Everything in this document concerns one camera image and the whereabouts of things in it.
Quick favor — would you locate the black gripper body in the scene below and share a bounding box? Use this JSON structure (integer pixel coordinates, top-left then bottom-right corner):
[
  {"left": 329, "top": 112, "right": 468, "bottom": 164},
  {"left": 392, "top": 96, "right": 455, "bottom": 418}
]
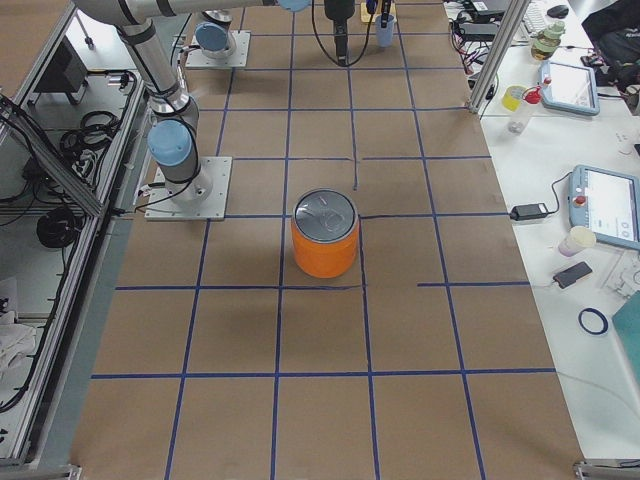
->
[
  {"left": 364, "top": 0, "right": 393, "bottom": 23},
  {"left": 324, "top": 0, "right": 355, "bottom": 65}
]

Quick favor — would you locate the light blue plastic cup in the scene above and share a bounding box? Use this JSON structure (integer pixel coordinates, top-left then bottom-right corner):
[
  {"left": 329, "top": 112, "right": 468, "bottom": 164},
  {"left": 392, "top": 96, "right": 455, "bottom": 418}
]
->
[{"left": 375, "top": 14, "right": 396, "bottom": 48}]

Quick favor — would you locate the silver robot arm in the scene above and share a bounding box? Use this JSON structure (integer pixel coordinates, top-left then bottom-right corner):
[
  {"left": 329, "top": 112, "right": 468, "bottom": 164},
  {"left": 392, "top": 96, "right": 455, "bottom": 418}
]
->
[
  {"left": 194, "top": 1, "right": 393, "bottom": 67},
  {"left": 75, "top": 1, "right": 313, "bottom": 204}
]

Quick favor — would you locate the white paper cup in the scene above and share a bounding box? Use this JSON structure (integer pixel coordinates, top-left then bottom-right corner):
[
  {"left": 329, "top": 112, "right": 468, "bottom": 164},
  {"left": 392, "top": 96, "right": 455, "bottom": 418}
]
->
[{"left": 558, "top": 226, "right": 597, "bottom": 257}]

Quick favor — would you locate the yellow lidded jar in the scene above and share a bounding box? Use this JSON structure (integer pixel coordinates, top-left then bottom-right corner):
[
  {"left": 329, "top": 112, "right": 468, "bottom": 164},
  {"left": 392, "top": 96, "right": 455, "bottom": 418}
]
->
[{"left": 501, "top": 85, "right": 526, "bottom": 112}]

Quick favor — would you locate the green glass tea bottle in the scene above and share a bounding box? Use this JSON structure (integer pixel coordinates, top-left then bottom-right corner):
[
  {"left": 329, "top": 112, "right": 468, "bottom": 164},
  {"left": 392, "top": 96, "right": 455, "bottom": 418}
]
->
[{"left": 530, "top": 21, "right": 565, "bottom": 61}]

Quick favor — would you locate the far teach pendant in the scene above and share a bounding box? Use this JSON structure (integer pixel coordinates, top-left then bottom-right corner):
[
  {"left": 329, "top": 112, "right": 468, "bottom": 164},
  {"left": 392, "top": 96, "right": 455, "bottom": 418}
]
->
[{"left": 539, "top": 60, "right": 600, "bottom": 116}]

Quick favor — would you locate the teach pendant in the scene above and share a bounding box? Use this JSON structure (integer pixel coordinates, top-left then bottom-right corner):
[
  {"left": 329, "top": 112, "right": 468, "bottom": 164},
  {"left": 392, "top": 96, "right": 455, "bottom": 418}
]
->
[
  {"left": 539, "top": 60, "right": 600, "bottom": 116},
  {"left": 568, "top": 165, "right": 639, "bottom": 251}
]

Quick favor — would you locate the orange cylindrical container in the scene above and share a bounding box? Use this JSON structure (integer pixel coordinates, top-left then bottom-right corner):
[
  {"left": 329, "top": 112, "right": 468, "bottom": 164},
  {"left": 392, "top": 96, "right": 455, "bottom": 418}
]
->
[{"left": 291, "top": 189, "right": 359, "bottom": 279}]

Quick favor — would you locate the black power adapter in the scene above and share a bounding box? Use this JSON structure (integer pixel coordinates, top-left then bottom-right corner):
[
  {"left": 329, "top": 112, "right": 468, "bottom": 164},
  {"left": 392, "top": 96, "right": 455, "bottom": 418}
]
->
[{"left": 509, "top": 203, "right": 550, "bottom": 221}]

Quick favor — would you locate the near teach pendant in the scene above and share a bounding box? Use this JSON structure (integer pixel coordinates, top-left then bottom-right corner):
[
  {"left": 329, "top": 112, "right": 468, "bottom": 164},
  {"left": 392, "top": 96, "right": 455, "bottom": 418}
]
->
[{"left": 568, "top": 165, "right": 639, "bottom": 251}]

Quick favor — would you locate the black smartphone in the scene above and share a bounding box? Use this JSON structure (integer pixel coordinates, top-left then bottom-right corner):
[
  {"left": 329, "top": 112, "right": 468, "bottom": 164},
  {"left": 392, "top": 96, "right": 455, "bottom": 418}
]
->
[{"left": 552, "top": 261, "right": 593, "bottom": 289}]

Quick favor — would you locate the aluminium frame post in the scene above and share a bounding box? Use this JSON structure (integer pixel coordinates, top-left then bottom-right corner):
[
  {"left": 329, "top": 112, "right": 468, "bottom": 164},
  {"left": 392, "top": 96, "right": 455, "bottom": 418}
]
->
[{"left": 467, "top": 0, "right": 529, "bottom": 113}]

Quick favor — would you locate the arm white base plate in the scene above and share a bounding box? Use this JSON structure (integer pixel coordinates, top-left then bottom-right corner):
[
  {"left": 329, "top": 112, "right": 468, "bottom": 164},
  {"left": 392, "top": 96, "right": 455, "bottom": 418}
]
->
[
  {"left": 144, "top": 156, "right": 232, "bottom": 221},
  {"left": 184, "top": 30, "right": 251, "bottom": 70}
]

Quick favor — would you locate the blue tape ring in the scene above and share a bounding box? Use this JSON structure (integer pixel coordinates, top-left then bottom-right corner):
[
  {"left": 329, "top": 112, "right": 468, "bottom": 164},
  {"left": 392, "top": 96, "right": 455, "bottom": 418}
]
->
[{"left": 578, "top": 308, "right": 610, "bottom": 336}]

